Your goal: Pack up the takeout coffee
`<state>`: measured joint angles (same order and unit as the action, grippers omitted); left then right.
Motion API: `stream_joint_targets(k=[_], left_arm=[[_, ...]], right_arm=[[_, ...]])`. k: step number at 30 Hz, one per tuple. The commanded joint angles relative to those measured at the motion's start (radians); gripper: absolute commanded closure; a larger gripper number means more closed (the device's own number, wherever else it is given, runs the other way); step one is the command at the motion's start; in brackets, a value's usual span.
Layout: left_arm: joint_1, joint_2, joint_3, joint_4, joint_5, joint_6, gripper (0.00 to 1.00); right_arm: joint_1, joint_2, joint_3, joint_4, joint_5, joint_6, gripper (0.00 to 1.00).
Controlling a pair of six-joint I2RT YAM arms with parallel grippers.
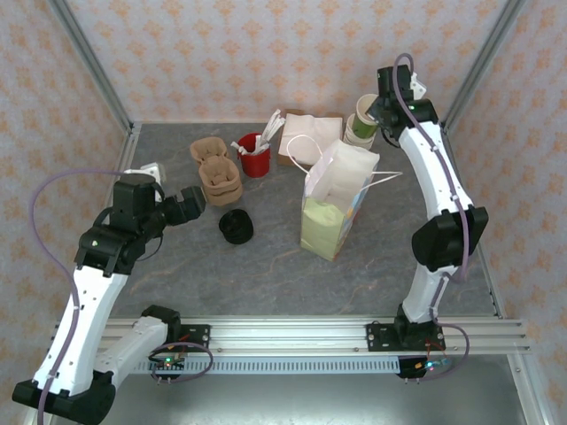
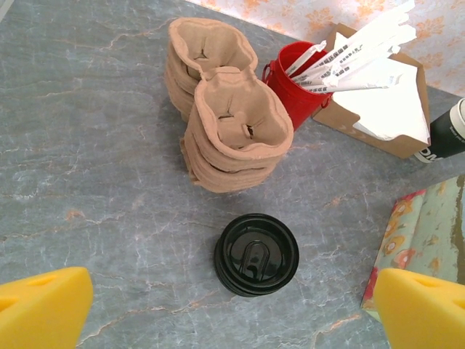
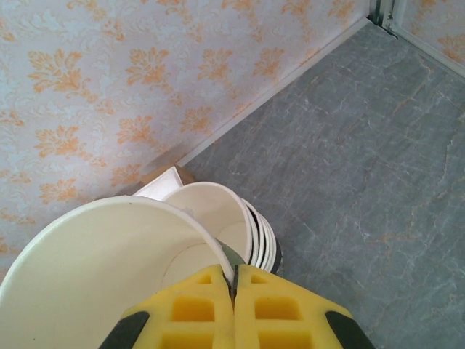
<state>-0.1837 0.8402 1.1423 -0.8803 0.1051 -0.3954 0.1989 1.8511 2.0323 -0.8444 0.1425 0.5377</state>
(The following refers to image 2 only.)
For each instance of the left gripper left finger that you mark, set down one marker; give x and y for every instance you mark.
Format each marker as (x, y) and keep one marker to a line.
(40, 312)

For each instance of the stack of cream paper cups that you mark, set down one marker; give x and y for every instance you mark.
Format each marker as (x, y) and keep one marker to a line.
(445, 134)

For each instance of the black plastic cup lid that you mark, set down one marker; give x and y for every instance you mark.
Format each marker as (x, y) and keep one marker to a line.
(256, 251)

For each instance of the red metal bucket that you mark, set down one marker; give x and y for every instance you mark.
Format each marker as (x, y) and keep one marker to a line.
(290, 98)

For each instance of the brown cardboard napkin box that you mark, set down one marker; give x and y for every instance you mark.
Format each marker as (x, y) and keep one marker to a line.
(396, 147)

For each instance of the paper-wrapped straw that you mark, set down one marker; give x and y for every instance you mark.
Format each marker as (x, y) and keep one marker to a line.
(307, 57)
(348, 54)
(363, 84)
(381, 22)

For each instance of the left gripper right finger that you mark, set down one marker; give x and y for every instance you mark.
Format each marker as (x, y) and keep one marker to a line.
(425, 316)

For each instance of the floral paper gift bag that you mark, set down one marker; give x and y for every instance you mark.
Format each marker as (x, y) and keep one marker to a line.
(417, 232)

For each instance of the white paper napkin stack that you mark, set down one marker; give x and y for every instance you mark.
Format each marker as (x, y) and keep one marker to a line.
(385, 109)

